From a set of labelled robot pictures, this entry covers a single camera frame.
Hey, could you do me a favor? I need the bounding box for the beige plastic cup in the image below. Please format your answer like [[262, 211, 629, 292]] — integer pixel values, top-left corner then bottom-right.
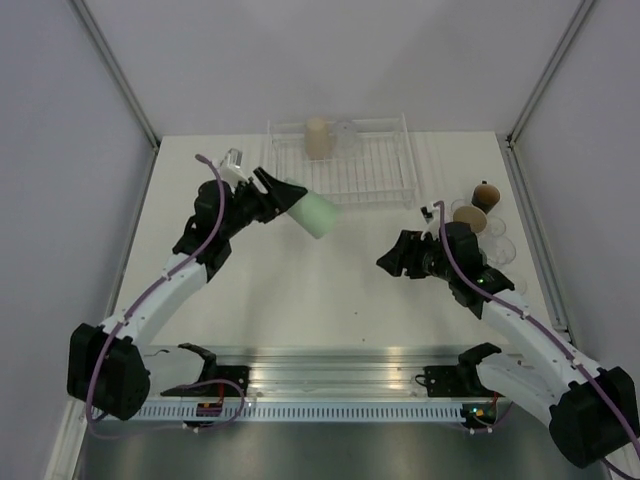
[[452, 205, 488, 234]]

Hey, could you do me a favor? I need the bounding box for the dark brown cup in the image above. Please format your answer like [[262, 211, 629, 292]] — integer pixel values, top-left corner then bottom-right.
[[471, 180, 501, 214]]

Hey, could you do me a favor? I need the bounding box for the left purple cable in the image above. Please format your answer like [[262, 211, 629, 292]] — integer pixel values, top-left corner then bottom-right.
[[83, 153, 247, 440]]

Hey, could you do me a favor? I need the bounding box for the large clear glass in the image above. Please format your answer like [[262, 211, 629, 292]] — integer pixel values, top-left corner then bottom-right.
[[480, 236, 516, 266]]

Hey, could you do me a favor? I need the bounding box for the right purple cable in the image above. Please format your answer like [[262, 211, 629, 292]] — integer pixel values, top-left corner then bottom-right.
[[432, 200, 640, 480]]

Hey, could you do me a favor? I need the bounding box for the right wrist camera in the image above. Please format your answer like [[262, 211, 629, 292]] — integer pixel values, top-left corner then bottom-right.
[[420, 200, 446, 240]]

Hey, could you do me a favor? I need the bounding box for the white slotted cable duct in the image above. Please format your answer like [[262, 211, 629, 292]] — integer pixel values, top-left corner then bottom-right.
[[134, 401, 464, 423]]

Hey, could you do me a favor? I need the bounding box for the clear glass in rack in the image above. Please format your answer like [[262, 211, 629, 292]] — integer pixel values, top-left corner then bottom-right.
[[332, 120, 358, 153]]

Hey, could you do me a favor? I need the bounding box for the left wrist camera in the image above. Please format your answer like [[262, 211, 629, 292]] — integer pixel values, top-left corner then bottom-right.
[[219, 148, 248, 185]]

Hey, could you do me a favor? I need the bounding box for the clear glass near brown cup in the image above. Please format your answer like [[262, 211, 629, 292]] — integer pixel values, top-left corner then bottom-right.
[[451, 199, 467, 212]]

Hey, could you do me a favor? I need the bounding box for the white wire dish rack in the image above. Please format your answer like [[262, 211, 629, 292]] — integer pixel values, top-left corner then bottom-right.
[[262, 115, 418, 208]]

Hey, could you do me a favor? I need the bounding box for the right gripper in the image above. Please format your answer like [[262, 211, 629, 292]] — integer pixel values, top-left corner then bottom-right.
[[376, 229, 457, 281]]

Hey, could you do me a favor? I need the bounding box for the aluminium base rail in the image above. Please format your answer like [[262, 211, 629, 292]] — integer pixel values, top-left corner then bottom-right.
[[69, 344, 621, 401]]

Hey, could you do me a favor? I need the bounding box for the tall green cup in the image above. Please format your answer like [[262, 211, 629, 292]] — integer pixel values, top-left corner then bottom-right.
[[287, 190, 341, 239]]

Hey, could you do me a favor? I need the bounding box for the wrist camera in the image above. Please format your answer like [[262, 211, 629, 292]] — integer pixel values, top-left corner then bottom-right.
[[420, 200, 446, 240], [219, 148, 248, 185]]

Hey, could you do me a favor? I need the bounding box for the right frame post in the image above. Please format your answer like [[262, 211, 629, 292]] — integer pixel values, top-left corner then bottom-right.
[[505, 0, 599, 149]]

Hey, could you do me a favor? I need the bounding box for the left frame post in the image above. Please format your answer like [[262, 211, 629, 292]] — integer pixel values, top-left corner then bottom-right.
[[68, 0, 161, 153]]

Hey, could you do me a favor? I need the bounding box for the purple cable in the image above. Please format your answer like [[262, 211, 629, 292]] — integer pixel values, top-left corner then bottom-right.
[[432, 200, 640, 480], [83, 153, 247, 440]]

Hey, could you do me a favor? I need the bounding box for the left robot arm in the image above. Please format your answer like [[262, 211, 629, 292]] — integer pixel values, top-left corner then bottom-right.
[[66, 167, 309, 420]]

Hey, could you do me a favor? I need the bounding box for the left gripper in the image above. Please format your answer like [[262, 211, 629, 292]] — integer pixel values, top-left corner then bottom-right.
[[220, 166, 307, 239]]

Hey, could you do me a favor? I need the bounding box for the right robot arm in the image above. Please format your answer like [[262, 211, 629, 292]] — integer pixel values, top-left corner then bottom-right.
[[376, 222, 639, 468]]

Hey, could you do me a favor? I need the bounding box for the frame post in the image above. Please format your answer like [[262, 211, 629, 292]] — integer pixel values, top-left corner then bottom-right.
[[505, 0, 599, 149], [68, 0, 161, 153]]

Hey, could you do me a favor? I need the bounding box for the peach cup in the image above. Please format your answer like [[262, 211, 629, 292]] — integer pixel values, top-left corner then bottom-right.
[[304, 117, 332, 160]]

